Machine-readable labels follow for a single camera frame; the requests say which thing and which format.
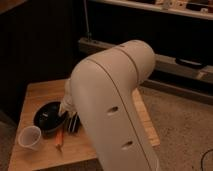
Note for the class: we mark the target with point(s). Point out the black ceramic bowl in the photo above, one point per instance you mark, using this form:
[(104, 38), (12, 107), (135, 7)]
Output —
[(47, 118)]

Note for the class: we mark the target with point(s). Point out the grey vertical pole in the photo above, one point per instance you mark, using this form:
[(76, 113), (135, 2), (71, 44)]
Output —
[(88, 33)]

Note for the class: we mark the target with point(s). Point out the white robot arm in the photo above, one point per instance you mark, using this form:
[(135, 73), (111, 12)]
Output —
[(100, 90)]

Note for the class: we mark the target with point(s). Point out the black handle on baseboard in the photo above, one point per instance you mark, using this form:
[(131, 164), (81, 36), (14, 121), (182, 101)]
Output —
[(190, 65)]

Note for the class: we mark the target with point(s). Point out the white shelf with items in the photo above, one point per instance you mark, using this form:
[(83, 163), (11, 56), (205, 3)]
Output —
[(164, 8)]

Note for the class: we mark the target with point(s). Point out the small wooden table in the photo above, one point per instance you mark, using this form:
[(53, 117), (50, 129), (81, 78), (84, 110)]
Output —
[(77, 149)]

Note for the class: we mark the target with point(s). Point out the orange carrot toy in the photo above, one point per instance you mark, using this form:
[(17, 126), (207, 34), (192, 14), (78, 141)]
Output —
[(59, 139)]

